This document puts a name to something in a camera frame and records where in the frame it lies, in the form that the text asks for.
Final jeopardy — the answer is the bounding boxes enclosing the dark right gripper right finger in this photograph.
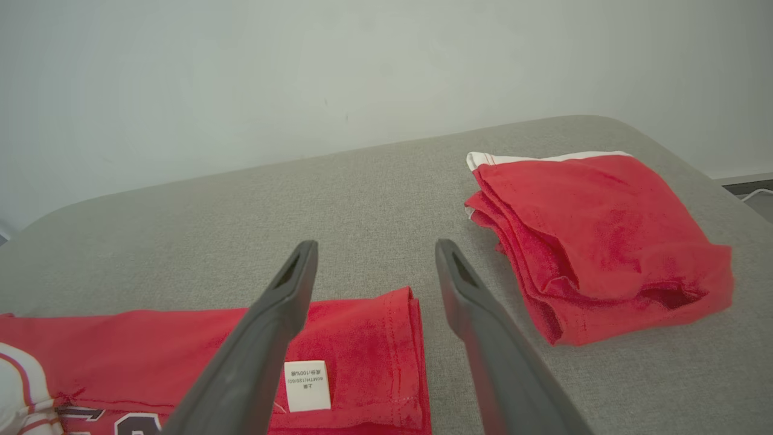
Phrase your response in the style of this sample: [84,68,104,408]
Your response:
[434,238,596,435]

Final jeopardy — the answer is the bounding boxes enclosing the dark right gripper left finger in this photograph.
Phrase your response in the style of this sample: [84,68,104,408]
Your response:
[159,239,319,435]

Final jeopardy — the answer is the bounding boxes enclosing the red white basketball jersey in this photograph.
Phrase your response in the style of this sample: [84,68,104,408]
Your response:
[0,286,433,435]

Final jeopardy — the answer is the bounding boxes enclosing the red basketball shorts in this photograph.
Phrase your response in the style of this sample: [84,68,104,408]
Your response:
[464,150,735,347]

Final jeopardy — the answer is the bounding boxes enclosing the white wall baseboard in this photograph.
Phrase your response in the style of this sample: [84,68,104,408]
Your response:
[711,172,773,198]

